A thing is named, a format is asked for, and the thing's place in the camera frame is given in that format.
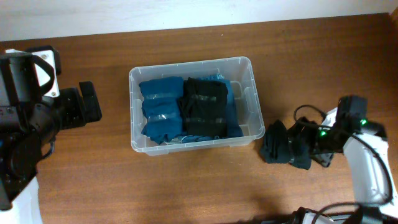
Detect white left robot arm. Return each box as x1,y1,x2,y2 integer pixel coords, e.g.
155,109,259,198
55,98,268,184
1,46,102,223

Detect blue garment with tape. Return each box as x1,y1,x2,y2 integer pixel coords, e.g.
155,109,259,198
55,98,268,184
139,77,184,144

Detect dark blue jeans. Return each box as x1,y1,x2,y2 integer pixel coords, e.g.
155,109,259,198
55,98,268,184
169,73,243,144

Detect clear plastic storage container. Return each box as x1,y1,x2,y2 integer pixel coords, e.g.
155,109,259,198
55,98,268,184
129,56,266,156

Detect black garment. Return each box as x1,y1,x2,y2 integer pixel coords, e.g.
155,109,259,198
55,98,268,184
178,78,228,138
259,120,312,170

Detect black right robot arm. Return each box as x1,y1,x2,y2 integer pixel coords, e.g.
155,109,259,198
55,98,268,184
288,95,397,223

